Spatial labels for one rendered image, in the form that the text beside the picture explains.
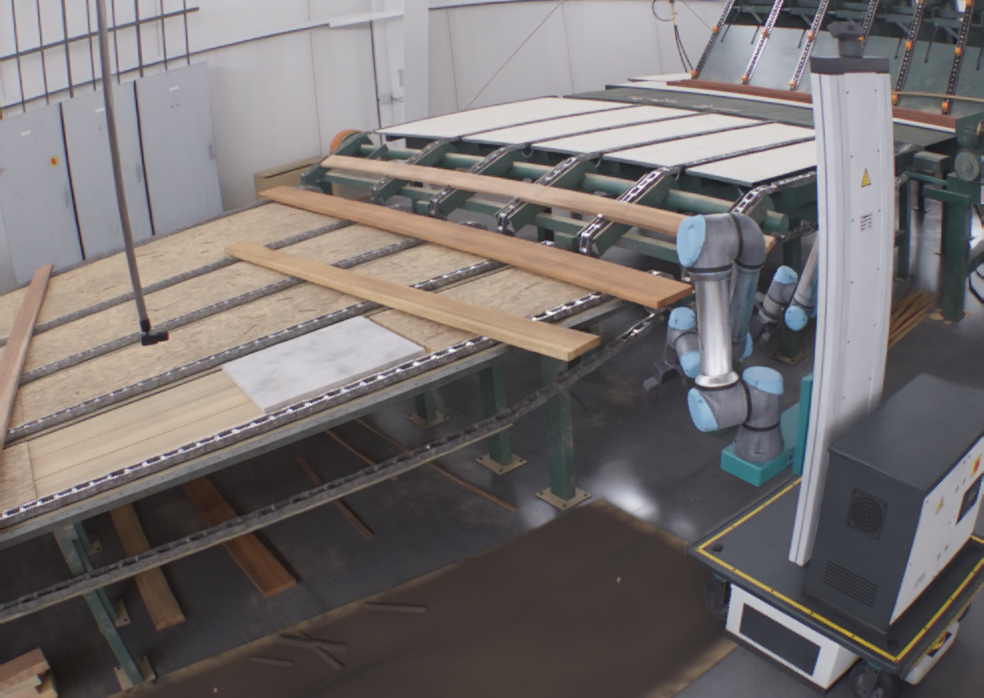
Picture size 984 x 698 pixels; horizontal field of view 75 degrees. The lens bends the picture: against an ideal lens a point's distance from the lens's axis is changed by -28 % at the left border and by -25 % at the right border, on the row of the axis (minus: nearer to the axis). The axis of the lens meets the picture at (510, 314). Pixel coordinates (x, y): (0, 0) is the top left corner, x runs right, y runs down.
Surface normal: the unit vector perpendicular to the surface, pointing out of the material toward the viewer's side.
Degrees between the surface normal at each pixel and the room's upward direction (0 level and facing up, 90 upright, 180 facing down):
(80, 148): 90
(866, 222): 90
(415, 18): 99
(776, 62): 47
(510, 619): 0
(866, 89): 90
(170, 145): 90
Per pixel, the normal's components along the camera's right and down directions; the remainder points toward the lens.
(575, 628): -0.10, -0.93
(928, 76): -0.64, -0.43
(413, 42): 0.62, 0.37
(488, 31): 0.58, 0.17
